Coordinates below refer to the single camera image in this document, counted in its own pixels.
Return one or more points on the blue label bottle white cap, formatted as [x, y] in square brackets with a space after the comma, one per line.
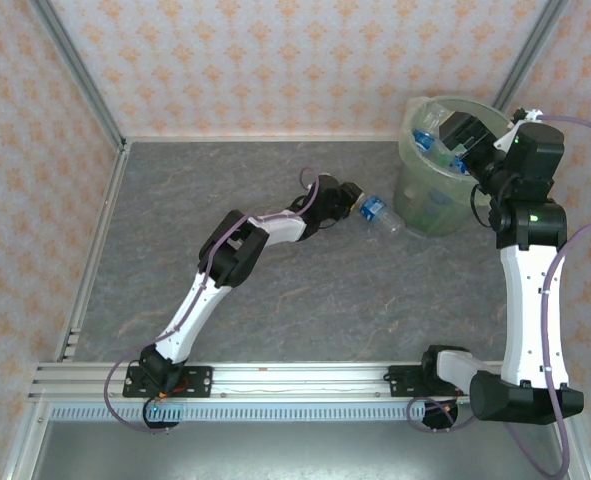
[423, 142]
[375, 209]

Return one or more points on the aluminium side frame rail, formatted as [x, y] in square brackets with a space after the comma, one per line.
[109, 210]

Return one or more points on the translucent green lined bin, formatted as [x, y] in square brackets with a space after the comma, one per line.
[425, 220]

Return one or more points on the aluminium frame post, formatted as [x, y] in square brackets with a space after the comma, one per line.
[531, 50]
[77, 70]

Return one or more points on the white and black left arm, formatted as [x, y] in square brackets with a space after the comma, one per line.
[195, 315]

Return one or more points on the grey metal shelf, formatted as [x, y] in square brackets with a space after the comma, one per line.
[295, 450]

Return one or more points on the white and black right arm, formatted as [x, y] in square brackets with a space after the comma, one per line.
[530, 310]

